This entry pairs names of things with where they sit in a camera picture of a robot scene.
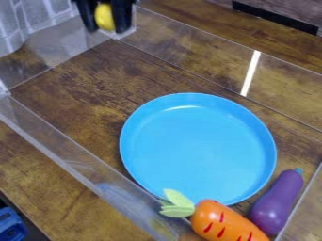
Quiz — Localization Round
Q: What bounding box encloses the orange toy carrot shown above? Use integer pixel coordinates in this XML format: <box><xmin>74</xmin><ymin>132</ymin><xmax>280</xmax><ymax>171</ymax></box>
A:
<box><xmin>161</xmin><ymin>189</ymin><xmax>270</xmax><ymax>241</ymax></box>

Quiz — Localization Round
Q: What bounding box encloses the blue object at corner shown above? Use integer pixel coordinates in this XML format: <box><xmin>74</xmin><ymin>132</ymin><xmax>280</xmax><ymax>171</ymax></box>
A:
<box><xmin>0</xmin><ymin>207</ymin><xmax>28</xmax><ymax>241</ymax></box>

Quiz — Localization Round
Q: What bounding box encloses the blue round tray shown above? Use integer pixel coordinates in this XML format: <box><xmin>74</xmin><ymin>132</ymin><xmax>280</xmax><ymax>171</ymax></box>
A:
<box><xmin>119</xmin><ymin>93</ymin><xmax>277</xmax><ymax>205</ymax></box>

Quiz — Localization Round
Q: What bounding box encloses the white curtain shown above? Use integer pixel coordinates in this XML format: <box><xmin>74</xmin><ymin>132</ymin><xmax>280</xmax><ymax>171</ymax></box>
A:
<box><xmin>0</xmin><ymin>0</ymin><xmax>78</xmax><ymax>57</ymax></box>

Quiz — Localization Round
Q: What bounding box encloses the yellow toy lemon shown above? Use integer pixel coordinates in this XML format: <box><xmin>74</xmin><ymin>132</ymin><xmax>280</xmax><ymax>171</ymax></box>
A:
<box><xmin>95</xmin><ymin>3</ymin><xmax>117</xmax><ymax>31</ymax></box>

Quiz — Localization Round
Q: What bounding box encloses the purple toy eggplant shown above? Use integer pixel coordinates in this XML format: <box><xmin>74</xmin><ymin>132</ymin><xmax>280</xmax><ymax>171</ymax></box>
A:
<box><xmin>249</xmin><ymin>168</ymin><xmax>305</xmax><ymax>236</ymax></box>

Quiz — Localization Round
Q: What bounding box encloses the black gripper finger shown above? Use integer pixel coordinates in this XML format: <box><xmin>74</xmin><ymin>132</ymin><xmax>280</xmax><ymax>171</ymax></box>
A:
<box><xmin>111</xmin><ymin>0</ymin><xmax>134</xmax><ymax>34</ymax></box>
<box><xmin>75</xmin><ymin>0</ymin><xmax>98</xmax><ymax>32</ymax></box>

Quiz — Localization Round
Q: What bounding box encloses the clear acrylic enclosure wall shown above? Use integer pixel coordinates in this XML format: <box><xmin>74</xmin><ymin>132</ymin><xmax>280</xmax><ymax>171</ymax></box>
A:
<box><xmin>0</xmin><ymin>0</ymin><xmax>322</xmax><ymax>241</ymax></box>

